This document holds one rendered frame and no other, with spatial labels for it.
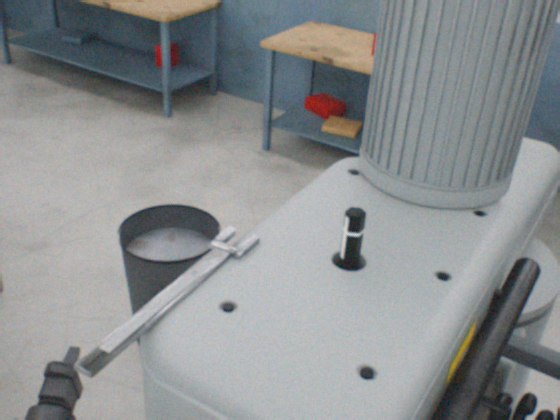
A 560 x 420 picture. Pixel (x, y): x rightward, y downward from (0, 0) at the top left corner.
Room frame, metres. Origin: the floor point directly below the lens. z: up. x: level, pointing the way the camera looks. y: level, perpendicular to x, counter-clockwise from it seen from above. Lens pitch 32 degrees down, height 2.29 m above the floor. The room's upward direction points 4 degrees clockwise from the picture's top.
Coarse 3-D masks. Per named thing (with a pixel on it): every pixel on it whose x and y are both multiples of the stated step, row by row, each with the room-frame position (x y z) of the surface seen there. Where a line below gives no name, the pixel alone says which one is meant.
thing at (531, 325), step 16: (528, 256) 1.07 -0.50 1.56; (544, 256) 1.07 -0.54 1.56; (544, 272) 1.01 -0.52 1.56; (544, 288) 0.96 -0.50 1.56; (528, 304) 0.91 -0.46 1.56; (544, 304) 0.92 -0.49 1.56; (528, 320) 0.90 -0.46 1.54; (544, 320) 0.93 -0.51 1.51; (528, 336) 0.90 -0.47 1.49; (496, 368) 0.80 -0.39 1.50; (512, 368) 0.81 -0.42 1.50; (528, 368) 0.90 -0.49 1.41; (496, 384) 0.80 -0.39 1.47; (512, 384) 0.86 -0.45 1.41; (480, 416) 0.80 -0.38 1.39
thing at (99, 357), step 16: (224, 240) 0.57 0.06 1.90; (256, 240) 0.57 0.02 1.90; (208, 256) 0.53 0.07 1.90; (224, 256) 0.53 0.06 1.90; (240, 256) 0.54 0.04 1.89; (192, 272) 0.50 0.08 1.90; (208, 272) 0.51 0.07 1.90; (176, 288) 0.48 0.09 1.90; (192, 288) 0.48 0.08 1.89; (160, 304) 0.45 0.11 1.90; (176, 304) 0.46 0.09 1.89; (128, 320) 0.43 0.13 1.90; (144, 320) 0.43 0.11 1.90; (112, 336) 0.41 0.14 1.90; (128, 336) 0.41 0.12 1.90; (96, 352) 0.39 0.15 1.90; (112, 352) 0.39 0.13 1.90; (80, 368) 0.37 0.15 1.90; (96, 368) 0.37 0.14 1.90
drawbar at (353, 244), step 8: (352, 208) 0.56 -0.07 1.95; (360, 208) 0.56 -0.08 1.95; (352, 216) 0.54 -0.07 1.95; (360, 216) 0.54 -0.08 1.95; (344, 224) 0.55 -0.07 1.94; (352, 224) 0.54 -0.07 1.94; (360, 224) 0.54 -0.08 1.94; (352, 232) 0.54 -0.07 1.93; (360, 232) 0.54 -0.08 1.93; (352, 240) 0.54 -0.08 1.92; (360, 240) 0.55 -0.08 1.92; (352, 248) 0.54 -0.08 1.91; (360, 248) 0.55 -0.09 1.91; (344, 256) 0.54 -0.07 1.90; (352, 256) 0.54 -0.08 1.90; (344, 264) 0.54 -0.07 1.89; (352, 264) 0.54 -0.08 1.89
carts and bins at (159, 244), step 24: (144, 216) 2.61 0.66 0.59; (168, 216) 2.66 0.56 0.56; (192, 216) 2.66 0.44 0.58; (120, 240) 2.41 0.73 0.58; (144, 240) 2.53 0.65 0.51; (168, 240) 2.54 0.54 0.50; (192, 240) 2.56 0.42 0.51; (144, 264) 2.23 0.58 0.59; (168, 264) 2.22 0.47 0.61; (192, 264) 2.26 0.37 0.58; (144, 288) 2.25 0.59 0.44
